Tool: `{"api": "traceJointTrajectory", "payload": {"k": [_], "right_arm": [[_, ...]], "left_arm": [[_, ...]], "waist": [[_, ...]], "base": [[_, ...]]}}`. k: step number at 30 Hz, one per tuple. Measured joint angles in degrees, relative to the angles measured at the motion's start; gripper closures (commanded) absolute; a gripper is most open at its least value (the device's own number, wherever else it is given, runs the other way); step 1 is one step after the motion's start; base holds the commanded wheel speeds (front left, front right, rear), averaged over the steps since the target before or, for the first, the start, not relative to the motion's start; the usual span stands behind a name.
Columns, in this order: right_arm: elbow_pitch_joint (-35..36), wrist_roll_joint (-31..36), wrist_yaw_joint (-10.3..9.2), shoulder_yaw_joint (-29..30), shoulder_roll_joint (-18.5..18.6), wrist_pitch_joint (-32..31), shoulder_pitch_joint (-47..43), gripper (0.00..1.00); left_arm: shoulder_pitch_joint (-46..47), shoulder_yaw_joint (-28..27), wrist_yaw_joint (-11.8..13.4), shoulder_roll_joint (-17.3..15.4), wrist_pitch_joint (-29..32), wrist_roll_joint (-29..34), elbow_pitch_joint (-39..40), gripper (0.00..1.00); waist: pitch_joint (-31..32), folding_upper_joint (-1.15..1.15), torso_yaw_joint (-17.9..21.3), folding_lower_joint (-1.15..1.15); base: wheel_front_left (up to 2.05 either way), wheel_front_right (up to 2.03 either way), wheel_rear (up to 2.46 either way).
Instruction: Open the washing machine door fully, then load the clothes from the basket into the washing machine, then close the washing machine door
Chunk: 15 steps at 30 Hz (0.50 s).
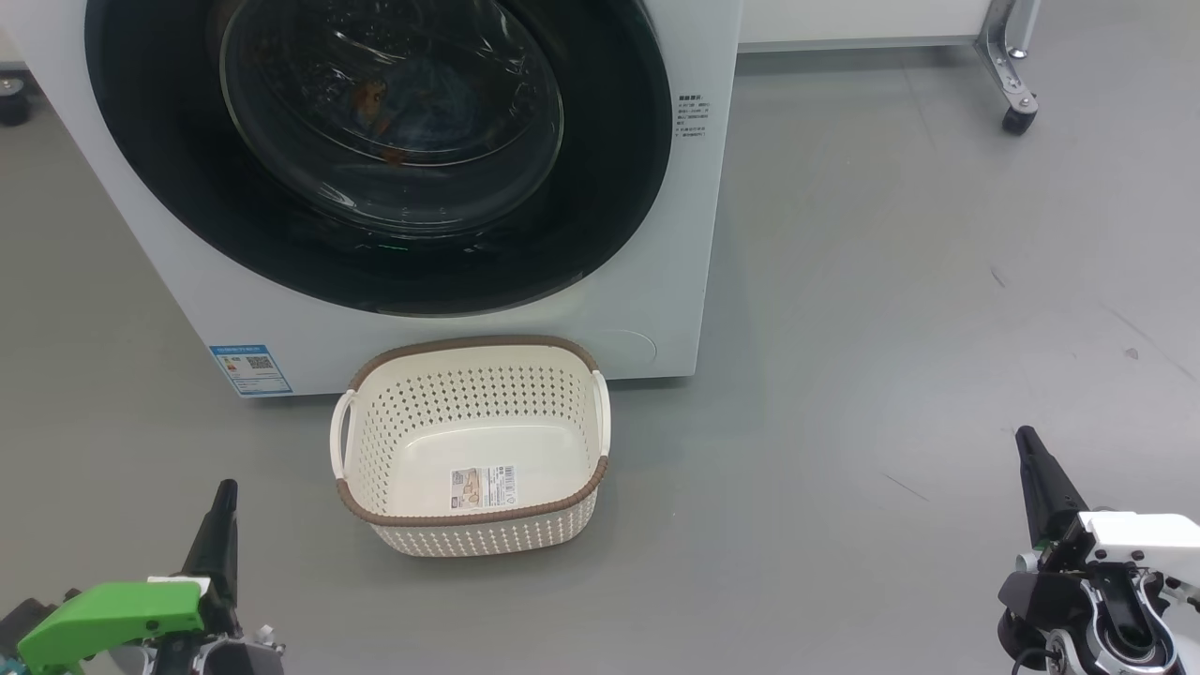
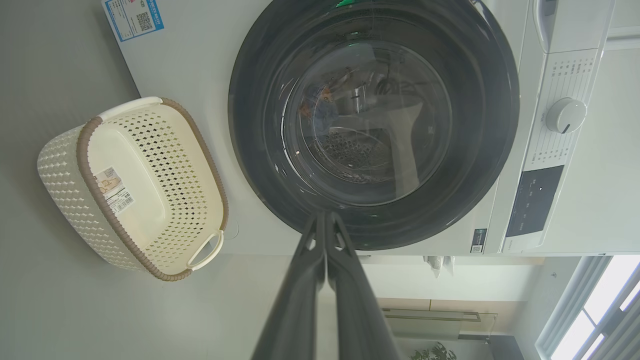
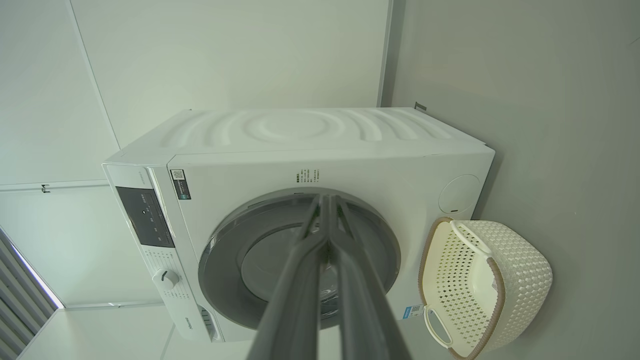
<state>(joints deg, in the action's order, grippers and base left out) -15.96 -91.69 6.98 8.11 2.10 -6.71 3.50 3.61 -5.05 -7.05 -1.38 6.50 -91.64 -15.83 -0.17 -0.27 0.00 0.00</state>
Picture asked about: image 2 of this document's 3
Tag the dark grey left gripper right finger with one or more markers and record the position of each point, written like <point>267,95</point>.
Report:
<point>357,325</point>

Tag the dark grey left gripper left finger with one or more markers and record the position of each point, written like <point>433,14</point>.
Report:
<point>295,320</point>

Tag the black round glass washer door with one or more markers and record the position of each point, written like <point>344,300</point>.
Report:
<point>250,125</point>

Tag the barcode sticker in basket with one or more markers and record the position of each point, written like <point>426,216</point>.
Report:
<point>114,192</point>

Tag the cream perforated laundry basket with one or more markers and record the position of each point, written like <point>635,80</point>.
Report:
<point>65,180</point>

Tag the white front-load washing machine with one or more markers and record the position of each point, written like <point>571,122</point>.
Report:
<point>200,60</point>

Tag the green potted plant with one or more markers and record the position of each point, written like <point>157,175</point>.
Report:
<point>435,352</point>

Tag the small dark QR sticker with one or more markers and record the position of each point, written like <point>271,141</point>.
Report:
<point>478,241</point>

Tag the black washer display panel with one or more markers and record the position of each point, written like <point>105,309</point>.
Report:
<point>534,200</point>

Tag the white round control dial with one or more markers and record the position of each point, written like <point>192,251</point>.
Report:
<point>565,115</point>

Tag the blue energy label sticker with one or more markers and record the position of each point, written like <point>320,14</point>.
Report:
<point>132,20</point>

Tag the white detergent drawer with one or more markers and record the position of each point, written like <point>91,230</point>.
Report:
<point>575,25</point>

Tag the glass panel with metal frame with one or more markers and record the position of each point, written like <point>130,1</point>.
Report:
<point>440,322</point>

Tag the bright window with frame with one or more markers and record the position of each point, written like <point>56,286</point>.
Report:
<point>600,305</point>

